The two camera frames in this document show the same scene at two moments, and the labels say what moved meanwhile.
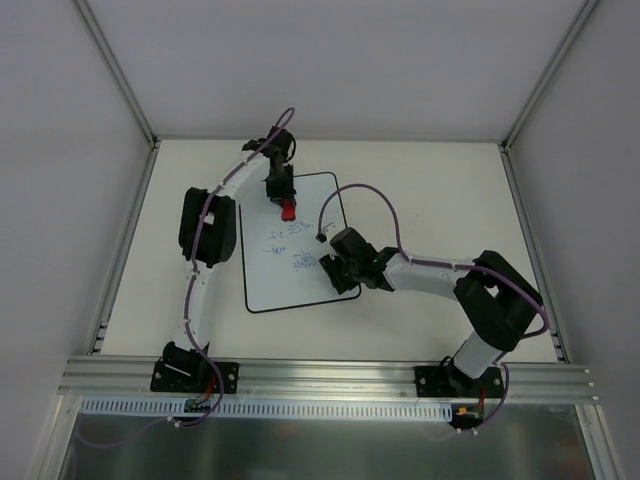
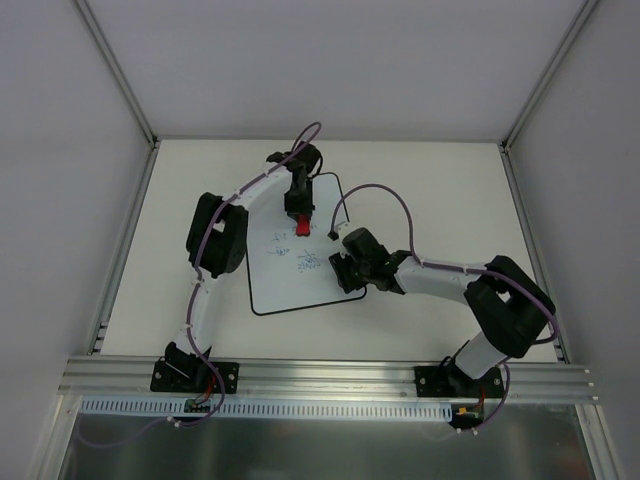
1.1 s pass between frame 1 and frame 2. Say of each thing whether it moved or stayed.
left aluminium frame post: stayed
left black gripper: moved
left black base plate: stayed
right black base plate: stayed
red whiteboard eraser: moved
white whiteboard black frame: stayed
